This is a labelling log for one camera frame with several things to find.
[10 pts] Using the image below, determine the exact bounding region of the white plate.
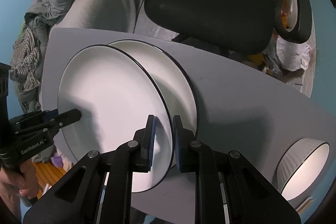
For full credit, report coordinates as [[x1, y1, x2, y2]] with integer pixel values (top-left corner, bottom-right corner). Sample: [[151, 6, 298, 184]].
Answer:
[[109, 40, 198, 134], [58, 45, 173, 193]]

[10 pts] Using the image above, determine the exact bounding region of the white ribbed bowl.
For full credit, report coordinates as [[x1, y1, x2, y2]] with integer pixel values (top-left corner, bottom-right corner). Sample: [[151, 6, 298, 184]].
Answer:
[[276, 138, 330, 201]]

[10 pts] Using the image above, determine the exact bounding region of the person's left hand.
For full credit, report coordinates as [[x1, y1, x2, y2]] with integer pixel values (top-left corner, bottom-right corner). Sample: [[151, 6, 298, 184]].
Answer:
[[1, 159, 39, 221]]

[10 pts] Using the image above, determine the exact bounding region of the striped grey white garment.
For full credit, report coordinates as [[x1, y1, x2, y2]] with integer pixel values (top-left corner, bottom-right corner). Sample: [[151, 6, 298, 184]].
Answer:
[[10, 23, 41, 92]]

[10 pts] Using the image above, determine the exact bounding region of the grey table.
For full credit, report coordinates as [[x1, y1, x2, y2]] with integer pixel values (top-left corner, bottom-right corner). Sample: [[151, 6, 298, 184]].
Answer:
[[42, 28, 335, 223]]

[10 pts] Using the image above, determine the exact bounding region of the grey bed mattress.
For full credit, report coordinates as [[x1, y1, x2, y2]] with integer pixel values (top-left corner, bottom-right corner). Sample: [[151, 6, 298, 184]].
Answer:
[[54, 0, 144, 33]]

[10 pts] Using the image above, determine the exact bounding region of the white plastic bag on floor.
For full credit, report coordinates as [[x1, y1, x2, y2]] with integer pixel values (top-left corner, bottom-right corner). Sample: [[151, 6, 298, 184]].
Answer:
[[276, 36, 311, 72]]

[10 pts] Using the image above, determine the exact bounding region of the black office chair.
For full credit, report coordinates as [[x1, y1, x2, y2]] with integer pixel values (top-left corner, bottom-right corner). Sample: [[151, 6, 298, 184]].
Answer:
[[144, 0, 312, 55]]

